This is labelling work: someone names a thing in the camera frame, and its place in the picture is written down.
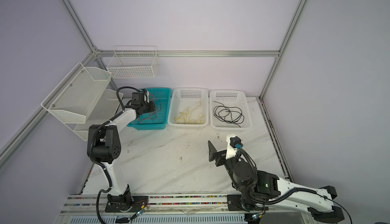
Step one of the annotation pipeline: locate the red cable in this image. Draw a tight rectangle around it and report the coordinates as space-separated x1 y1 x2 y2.
136 94 164 124

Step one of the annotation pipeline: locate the black cable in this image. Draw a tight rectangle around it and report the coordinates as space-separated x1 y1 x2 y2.
213 101 245 127

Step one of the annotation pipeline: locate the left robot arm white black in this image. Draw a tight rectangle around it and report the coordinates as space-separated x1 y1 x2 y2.
87 86 155 212

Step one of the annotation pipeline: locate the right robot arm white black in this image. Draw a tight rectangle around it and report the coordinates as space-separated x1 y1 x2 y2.
207 136 350 224

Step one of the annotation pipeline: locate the teal plastic basket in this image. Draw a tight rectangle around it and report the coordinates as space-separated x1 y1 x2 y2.
127 87 171 130

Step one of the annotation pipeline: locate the lower white mesh shelf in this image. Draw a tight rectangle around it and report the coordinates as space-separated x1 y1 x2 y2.
73 89 124 142

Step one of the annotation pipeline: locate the white mesh shelf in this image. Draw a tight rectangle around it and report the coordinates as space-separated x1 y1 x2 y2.
41 63 112 124
73 89 124 142

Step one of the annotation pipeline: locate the right white plastic basket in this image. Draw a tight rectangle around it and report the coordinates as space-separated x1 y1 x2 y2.
209 90 252 131

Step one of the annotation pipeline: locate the white plastic basket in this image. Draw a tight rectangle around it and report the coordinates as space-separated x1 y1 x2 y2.
209 90 252 131
168 87 209 129

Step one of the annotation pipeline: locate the middle white plastic basket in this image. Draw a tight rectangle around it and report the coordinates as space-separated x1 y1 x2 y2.
168 87 209 129

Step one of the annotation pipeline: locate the upper white mesh shelf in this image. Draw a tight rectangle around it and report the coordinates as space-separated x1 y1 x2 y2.
41 63 112 124

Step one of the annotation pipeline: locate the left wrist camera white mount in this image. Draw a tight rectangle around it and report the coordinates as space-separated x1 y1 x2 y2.
141 89 150 103

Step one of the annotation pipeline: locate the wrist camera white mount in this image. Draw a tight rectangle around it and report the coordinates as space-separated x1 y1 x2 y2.
141 89 150 103
225 134 243 160

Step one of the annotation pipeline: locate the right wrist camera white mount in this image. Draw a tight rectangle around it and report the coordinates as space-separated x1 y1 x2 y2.
225 134 243 160

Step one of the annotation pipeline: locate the white wire wall basket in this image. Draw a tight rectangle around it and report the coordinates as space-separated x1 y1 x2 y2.
107 46 159 79

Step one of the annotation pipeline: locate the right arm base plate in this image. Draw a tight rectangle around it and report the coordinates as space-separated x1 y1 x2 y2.
226 195 269 212

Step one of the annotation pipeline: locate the aluminium frame back bar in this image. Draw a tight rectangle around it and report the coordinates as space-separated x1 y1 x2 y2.
95 50 280 58

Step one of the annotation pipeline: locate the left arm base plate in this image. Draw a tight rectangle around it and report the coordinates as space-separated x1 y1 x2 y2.
105 196 149 213

